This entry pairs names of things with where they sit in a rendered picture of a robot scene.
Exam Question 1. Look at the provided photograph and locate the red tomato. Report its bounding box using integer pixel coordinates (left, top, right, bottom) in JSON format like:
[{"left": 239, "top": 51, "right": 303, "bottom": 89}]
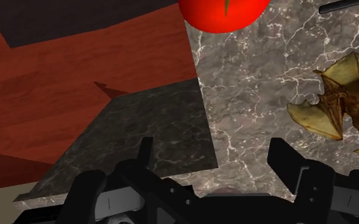
[{"left": 178, "top": 0, "right": 272, "bottom": 34}]

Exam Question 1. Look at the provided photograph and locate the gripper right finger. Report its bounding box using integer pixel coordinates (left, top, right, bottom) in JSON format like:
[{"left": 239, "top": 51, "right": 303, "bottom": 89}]
[{"left": 266, "top": 137, "right": 359, "bottom": 224}]

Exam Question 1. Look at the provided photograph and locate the black slender utensil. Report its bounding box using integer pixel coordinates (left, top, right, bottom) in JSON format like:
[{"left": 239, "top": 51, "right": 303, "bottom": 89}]
[{"left": 318, "top": 0, "right": 359, "bottom": 15}]

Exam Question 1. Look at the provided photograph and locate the olive brown leaf-shaped object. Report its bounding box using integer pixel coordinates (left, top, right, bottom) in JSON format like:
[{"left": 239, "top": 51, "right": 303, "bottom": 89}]
[{"left": 286, "top": 51, "right": 359, "bottom": 155}]

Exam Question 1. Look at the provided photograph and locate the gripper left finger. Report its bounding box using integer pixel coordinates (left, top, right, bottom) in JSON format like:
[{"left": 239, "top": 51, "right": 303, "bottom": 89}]
[{"left": 13, "top": 136, "right": 205, "bottom": 224}]

